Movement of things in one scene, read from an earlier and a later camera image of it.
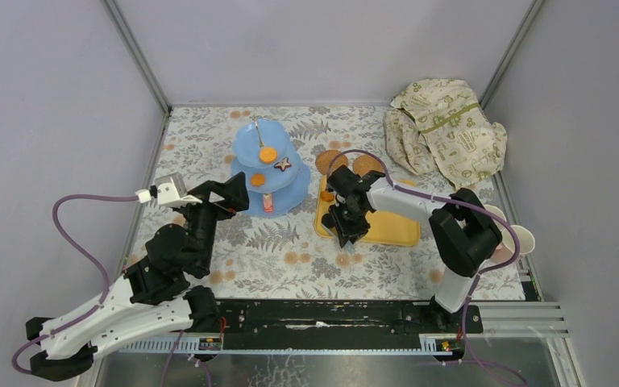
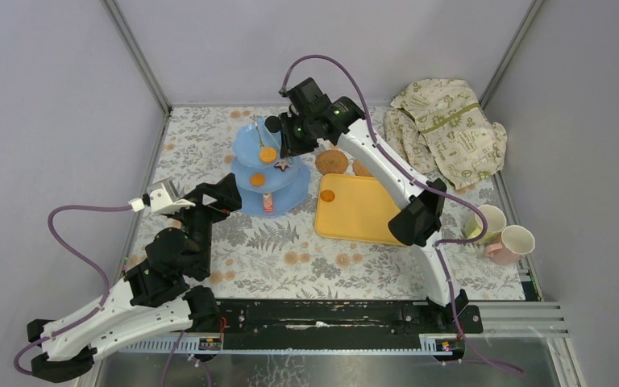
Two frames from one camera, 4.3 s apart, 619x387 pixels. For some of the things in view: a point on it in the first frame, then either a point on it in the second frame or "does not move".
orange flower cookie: (257, 180) does not move
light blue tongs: (349, 247) → (276, 138)
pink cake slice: (267, 201) does not move
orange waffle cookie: (267, 155) does not move
